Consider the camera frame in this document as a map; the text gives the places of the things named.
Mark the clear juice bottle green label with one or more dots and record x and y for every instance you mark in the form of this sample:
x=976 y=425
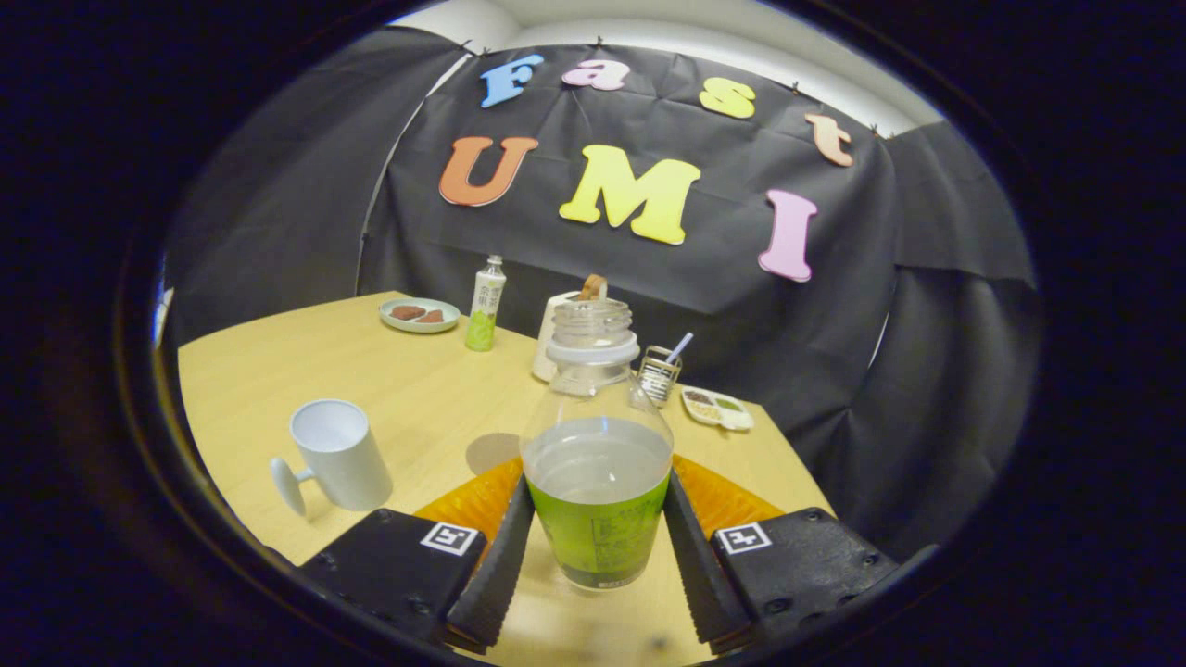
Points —
x=598 y=519

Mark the brown food piece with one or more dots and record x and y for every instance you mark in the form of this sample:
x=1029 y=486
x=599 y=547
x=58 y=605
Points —
x=407 y=313
x=432 y=317

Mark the wooden table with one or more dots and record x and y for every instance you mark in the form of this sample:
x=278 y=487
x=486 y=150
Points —
x=371 y=371

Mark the brown toast slice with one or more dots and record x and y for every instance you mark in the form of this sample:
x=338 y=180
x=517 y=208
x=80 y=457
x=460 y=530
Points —
x=593 y=287

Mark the round pale green plate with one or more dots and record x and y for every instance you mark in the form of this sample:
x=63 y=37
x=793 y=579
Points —
x=420 y=327

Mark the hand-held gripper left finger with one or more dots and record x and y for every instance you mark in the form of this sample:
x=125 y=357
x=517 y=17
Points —
x=496 y=574

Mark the white spoon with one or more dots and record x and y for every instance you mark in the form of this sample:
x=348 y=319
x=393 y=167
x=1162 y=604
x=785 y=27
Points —
x=680 y=347

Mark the white toaster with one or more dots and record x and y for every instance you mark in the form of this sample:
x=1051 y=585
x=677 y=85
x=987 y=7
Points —
x=547 y=343

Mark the round brown coaster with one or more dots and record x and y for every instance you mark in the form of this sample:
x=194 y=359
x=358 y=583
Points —
x=491 y=454

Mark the white divided tray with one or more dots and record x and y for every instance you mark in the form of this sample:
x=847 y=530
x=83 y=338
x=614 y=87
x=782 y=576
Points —
x=718 y=409

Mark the tall slim green white bottle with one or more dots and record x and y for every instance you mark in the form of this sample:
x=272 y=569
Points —
x=484 y=310

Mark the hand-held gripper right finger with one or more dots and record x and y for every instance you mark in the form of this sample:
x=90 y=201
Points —
x=700 y=574

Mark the white cup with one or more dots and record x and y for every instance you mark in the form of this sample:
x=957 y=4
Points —
x=347 y=463

